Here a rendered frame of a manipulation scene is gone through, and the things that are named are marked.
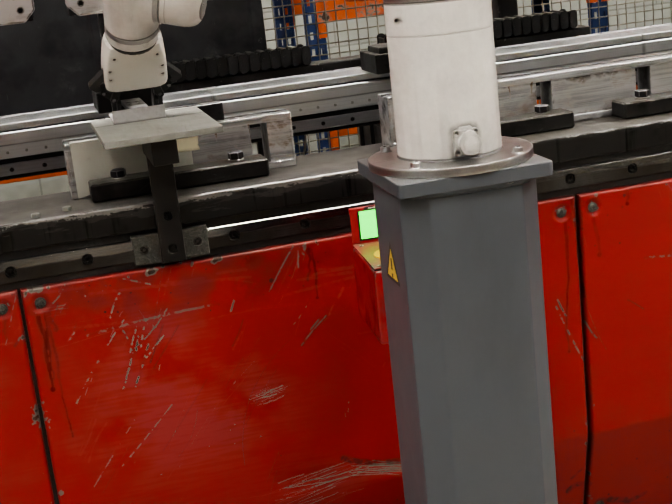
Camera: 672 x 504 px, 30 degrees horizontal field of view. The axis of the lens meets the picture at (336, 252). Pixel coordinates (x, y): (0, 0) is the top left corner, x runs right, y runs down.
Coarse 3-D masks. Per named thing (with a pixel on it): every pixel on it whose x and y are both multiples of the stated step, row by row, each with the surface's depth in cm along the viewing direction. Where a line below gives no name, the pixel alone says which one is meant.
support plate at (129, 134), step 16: (176, 112) 209; (192, 112) 207; (96, 128) 201; (112, 128) 199; (128, 128) 197; (144, 128) 195; (160, 128) 193; (176, 128) 192; (192, 128) 190; (208, 128) 189; (112, 144) 186; (128, 144) 186
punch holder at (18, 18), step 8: (0, 0) 199; (8, 0) 200; (16, 0) 200; (24, 0) 200; (32, 0) 201; (0, 8) 200; (8, 8) 200; (16, 8) 200; (24, 8) 200; (32, 8) 201; (0, 16) 200; (8, 16) 200; (16, 16) 200; (24, 16) 201; (32, 16) 203; (0, 24) 200; (8, 24) 200
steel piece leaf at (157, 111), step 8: (112, 112) 202; (120, 112) 202; (128, 112) 203; (136, 112) 203; (144, 112) 203; (152, 112) 204; (160, 112) 204; (112, 120) 206; (120, 120) 203; (128, 120) 203; (136, 120) 203; (144, 120) 204
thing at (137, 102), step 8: (96, 96) 229; (120, 96) 230; (128, 96) 230; (136, 96) 230; (144, 96) 231; (96, 104) 231; (104, 104) 229; (128, 104) 222; (136, 104) 221; (144, 104) 220; (104, 112) 229
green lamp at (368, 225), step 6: (372, 210) 199; (360, 216) 198; (366, 216) 199; (372, 216) 199; (360, 222) 199; (366, 222) 199; (372, 222) 199; (360, 228) 199; (366, 228) 199; (372, 228) 199; (366, 234) 199; (372, 234) 200
